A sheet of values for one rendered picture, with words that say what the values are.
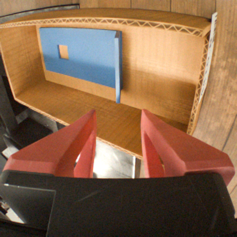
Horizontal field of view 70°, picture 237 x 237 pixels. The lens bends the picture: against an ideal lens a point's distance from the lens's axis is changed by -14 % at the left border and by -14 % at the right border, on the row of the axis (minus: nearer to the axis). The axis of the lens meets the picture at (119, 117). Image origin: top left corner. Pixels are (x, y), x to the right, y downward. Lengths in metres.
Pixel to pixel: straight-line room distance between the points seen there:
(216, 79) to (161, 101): 0.07
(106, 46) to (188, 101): 0.11
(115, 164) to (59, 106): 0.13
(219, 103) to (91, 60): 0.15
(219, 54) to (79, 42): 0.16
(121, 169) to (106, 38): 0.19
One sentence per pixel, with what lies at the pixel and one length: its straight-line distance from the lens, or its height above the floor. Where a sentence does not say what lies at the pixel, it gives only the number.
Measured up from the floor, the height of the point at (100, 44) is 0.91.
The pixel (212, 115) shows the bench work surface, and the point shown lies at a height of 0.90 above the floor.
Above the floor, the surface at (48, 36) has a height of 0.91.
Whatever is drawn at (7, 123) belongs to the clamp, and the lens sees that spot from 0.43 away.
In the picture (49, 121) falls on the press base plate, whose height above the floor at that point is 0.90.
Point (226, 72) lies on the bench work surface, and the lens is 0.19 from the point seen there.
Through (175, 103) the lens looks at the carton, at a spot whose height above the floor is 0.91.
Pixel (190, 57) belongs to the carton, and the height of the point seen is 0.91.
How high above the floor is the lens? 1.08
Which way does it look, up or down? 42 degrees down
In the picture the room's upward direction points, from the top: 134 degrees counter-clockwise
